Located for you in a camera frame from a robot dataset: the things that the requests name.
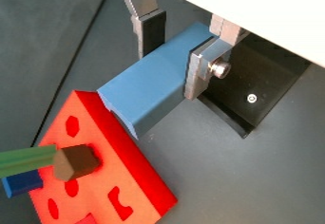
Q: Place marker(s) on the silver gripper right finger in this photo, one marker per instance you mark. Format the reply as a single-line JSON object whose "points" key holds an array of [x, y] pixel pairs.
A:
{"points": [[209, 58]]}

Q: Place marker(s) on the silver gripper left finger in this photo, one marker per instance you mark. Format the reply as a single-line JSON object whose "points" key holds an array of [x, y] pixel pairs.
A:
{"points": [[149, 21]]}

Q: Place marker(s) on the black curved fixture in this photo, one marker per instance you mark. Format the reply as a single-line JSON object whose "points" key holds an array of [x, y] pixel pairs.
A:
{"points": [[265, 70]]}

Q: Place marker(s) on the brown triangular peg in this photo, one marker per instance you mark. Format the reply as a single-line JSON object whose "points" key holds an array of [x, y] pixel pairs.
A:
{"points": [[75, 161]]}

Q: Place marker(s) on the red shape sorter base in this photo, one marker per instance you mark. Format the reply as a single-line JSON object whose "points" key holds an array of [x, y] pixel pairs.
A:
{"points": [[123, 192]]}

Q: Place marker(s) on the green star peg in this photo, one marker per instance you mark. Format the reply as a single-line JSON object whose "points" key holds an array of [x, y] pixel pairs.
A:
{"points": [[24, 160]]}

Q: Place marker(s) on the dark blue peg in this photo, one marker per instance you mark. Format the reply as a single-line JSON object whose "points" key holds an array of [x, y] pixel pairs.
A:
{"points": [[22, 183]]}

